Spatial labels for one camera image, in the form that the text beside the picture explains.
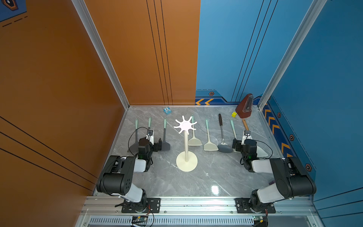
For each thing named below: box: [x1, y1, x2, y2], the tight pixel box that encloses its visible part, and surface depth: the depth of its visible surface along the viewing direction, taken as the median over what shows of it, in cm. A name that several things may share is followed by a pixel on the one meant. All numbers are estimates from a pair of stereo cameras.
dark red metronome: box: [235, 93, 254, 119], surface depth 110 cm
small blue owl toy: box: [163, 106, 173, 115], surface depth 118 cm
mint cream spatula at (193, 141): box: [188, 114, 203, 147], surface depth 101 cm
